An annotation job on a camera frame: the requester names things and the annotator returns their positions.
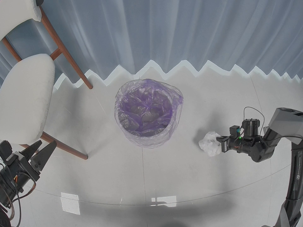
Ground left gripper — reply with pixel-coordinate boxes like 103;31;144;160
0;140;58;193

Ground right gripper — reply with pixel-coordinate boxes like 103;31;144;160
217;136;242;154

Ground white plastic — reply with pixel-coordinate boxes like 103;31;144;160
198;131;223;157

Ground purple plastic bag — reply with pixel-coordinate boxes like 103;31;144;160
114;79;184;149

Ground white trash bin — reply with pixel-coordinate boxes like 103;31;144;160
119;89;177;146

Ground white cushioned wooden chair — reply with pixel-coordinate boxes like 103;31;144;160
0;0;94;160

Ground blue-green curtain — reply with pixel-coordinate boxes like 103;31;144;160
0;0;303;89

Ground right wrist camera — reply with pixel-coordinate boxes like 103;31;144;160
229;125;241;138

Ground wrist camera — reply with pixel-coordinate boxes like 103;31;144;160
0;140;14;162
229;125;241;138

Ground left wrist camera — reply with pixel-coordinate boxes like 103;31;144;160
0;140;14;162

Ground black cable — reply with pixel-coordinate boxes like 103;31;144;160
243;106;265;137

